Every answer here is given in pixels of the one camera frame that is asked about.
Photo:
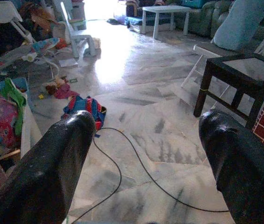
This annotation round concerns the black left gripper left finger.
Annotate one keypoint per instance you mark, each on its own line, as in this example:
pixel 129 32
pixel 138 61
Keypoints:
pixel 41 177

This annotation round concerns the white low table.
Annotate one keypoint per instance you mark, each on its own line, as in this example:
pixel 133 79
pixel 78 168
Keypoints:
pixel 167 9

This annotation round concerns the blue plastic bin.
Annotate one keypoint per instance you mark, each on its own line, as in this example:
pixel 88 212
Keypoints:
pixel 20 81

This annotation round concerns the green cloth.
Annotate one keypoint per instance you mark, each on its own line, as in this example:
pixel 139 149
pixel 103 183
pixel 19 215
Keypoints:
pixel 13 93

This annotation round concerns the white high chair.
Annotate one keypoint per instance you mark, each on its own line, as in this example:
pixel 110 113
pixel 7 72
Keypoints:
pixel 3 11

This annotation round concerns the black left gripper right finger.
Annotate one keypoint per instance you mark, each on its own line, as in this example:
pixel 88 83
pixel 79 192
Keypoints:
pixel 251 177

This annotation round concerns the white paper sheet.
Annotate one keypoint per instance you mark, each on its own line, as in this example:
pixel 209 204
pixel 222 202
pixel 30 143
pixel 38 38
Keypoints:
pixel 67 62

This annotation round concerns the light blue cushion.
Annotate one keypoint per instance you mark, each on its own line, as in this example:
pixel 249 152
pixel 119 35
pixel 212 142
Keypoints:
pixel 241 23

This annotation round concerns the white folding rack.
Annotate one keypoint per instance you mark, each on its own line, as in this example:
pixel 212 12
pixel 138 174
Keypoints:
pixel 192 71

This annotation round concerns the red blue backpack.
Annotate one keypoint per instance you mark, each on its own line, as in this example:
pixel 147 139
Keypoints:
pixel 87 105

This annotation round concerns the magenta cloth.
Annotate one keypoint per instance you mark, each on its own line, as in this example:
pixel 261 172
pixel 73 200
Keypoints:
pixel 64 92

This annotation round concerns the colourful baby bouncer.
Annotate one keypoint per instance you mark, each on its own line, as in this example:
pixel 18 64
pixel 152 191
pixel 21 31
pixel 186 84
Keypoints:
pixel 43 44

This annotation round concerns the white plastic chair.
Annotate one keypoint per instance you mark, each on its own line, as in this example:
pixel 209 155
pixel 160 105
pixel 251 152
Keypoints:
pixel 76 38

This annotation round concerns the green sofa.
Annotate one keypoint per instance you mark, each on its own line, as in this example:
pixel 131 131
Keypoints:
pixel 204 21

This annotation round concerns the dark wooden side table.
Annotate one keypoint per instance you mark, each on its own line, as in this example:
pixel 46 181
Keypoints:
pixel 237 81

